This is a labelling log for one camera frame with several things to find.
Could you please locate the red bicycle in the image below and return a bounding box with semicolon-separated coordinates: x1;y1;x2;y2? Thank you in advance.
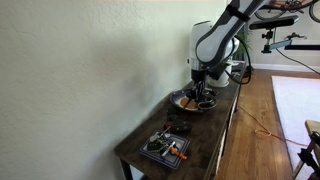
254;0;320;24

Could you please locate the white round pot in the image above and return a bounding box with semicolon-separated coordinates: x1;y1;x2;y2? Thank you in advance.
207;64;233;89

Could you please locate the blue plate with orange spiral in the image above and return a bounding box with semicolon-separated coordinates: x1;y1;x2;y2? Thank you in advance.
169;88;218;113

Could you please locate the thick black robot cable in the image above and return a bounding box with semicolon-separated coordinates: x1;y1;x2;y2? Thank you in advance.
224;33;253;86

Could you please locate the bunch of metal keys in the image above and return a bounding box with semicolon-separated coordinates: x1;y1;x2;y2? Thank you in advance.
146;130;178;158

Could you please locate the black flashlight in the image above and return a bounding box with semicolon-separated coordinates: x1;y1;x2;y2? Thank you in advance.
169;121;193;135

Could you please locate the green leafy houseplant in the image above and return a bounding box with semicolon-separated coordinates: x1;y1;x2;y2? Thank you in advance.
232;29;252;62

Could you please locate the thin black stick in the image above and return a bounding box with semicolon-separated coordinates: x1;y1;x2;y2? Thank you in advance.
184;97;195;110

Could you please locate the light wooden folding table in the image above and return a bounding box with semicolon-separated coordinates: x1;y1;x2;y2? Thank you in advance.
292;119;320;180

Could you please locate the thin black camera cable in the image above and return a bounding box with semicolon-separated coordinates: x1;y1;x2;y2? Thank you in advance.
275;47;320;75

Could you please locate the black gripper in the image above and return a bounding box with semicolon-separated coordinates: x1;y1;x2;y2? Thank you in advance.
190;64;210;102

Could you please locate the black stereo camera bar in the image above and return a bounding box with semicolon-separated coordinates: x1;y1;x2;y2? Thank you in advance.
249;14;300;32

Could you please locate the white rug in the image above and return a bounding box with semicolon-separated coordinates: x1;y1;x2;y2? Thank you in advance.
271;75;320;171

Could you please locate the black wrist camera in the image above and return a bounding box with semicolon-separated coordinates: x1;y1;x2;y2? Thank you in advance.
207;62;230;81

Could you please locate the dark wooden console table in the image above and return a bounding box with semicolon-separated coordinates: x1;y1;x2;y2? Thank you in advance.
114;78;248;180

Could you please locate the coiled black silver strap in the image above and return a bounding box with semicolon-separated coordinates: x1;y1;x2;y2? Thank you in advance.
196;93;218;111

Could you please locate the orange extension cord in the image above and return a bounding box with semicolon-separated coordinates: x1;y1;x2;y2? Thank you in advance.
237;104;309;148

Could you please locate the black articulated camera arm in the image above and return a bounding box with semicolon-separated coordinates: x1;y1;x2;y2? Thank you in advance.
260;29;320;54

